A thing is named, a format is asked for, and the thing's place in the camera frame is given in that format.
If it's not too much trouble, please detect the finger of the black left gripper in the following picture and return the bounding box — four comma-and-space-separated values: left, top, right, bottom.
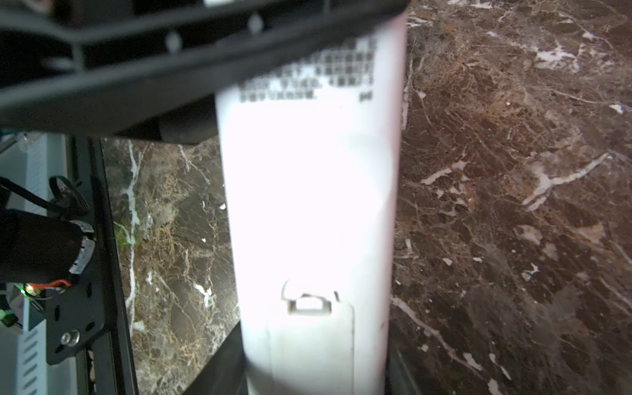
1, 1, 408, 144

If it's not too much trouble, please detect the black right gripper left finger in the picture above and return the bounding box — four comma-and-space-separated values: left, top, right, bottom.
183, 323, 247, 395

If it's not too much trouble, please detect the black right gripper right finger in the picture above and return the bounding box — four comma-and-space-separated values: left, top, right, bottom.
385, 342, 420, 395

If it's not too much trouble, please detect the white battery cover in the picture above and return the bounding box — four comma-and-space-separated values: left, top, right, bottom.
268, 280, 355, 394

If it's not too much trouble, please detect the white remote control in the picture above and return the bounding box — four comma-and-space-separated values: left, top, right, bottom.
217, 13, 408, 394

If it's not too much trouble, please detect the white ventilated strip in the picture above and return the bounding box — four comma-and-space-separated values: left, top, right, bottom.
13, 134, 67, 394

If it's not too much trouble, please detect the black front mounting rail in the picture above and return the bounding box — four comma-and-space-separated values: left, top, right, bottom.
46, 138, 138, 394

